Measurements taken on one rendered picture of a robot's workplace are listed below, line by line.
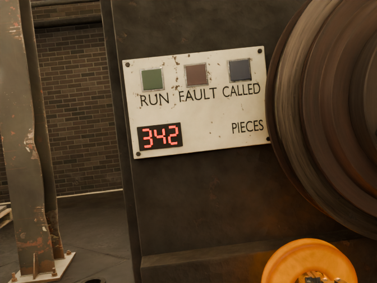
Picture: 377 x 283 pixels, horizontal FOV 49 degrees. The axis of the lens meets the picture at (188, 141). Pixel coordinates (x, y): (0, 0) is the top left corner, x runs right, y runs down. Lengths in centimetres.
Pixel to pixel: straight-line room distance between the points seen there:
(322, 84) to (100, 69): 628
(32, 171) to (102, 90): 366
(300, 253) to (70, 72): 638
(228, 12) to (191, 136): 24
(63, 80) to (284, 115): 637
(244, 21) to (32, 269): 298
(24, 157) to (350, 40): 292
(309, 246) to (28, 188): 284
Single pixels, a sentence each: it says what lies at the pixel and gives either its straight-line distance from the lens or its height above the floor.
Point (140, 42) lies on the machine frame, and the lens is 78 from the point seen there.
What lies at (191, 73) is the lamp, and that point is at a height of 120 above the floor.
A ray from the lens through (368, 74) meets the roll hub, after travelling 60.
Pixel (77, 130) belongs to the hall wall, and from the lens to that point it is 686.
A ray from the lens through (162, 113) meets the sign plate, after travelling 75.
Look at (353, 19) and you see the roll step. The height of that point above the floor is 124.
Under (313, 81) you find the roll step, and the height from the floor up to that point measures 116.
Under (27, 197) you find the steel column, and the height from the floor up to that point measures 63.
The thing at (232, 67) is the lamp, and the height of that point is 121.
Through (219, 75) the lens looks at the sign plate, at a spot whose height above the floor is 119.
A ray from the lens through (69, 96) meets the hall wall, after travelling 689.
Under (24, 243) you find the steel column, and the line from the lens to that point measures 347.
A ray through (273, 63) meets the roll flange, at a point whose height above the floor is 120.
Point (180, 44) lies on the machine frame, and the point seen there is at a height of 126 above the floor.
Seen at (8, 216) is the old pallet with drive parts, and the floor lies 7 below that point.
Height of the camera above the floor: 113
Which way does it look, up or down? 4 degrees down
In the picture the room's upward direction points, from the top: 6 degrees counter-clockwise
